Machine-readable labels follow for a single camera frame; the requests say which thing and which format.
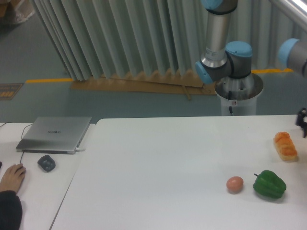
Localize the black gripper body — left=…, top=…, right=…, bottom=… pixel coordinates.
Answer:
left=295, top=108, right=307, bottom=127

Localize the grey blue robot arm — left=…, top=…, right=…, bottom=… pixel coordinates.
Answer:
left=195, top=0, right=307, bottom=116

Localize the black sleeved forearm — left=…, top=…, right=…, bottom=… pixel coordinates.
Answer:
left=0, top=191, right=23, bottom=230

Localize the person's hand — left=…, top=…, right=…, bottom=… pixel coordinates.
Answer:
left=0, top=163, right=24, bottom=193

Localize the orange topped bread loaf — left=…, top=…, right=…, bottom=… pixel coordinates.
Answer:
left=273, top=132, right=297, bottom=161

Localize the green bell pepper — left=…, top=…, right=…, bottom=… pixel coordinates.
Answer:
left=253, top=170, right=287, bottom=199

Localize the brown egg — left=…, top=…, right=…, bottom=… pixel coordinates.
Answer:
left=226, top=176, right=244, bottom=193

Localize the brown cardboard sheet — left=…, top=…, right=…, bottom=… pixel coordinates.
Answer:
left=71, top=69, right=216, bottom=100

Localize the grey folding curtain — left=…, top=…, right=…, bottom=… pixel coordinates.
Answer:
left=32, top=0, right=307, bottom=81

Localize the silver laptop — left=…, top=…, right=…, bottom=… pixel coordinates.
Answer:
left=16, top=116, right=92, bottom=154

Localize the cardboard box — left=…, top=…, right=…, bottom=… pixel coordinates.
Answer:
left=0, top=0, right=35, bottom=25

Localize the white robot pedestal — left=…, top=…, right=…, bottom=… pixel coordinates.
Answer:
left=214, top=73, right=263, bottom=116

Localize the black mouse cable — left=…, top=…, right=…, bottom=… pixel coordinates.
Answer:
left=0, top=122, right=35, bottom=166

